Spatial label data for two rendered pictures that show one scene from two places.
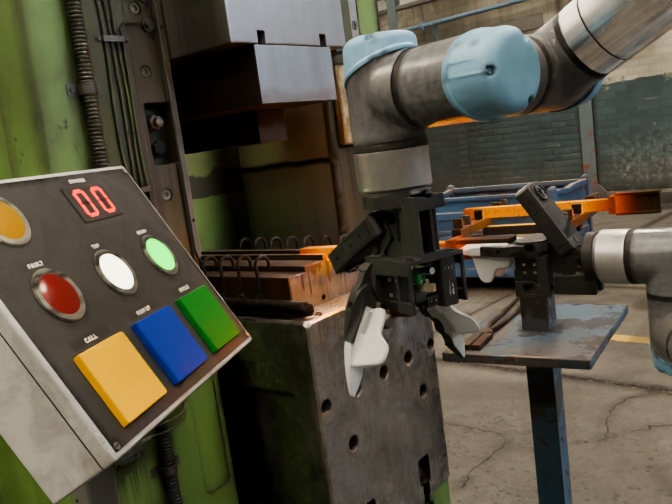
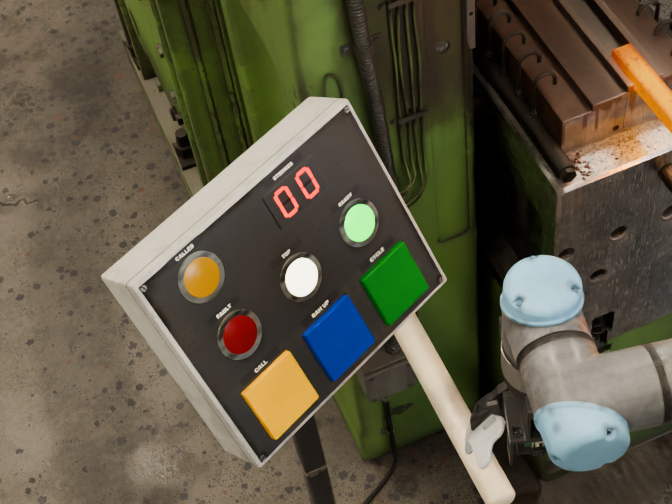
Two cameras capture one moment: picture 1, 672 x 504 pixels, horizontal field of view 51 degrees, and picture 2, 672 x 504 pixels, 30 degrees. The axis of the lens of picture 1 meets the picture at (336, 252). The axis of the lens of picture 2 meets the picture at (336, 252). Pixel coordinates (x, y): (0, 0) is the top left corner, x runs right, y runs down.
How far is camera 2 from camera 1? 110 cm
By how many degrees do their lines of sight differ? 53
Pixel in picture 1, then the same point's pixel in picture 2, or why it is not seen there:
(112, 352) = (275, 380)
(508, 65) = (578, 457)
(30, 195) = (230, 227)
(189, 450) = (424, 213)
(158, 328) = (328, 331)
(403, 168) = not seen: hidden behind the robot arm
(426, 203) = not seen: hidden behind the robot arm
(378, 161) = (509, 369)
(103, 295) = (282, 312)
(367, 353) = (478, 447)
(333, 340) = (595, 199)
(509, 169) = not seen: outside the picture
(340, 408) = (587, 252)
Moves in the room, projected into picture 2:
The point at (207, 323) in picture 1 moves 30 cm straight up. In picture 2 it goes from (388, 297) to (367, 130)
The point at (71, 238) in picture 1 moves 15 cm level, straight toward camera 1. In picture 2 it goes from (262, 258) to (237, 373)
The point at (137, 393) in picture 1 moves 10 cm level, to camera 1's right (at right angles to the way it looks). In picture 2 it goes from (289, 411) to (365, 444)
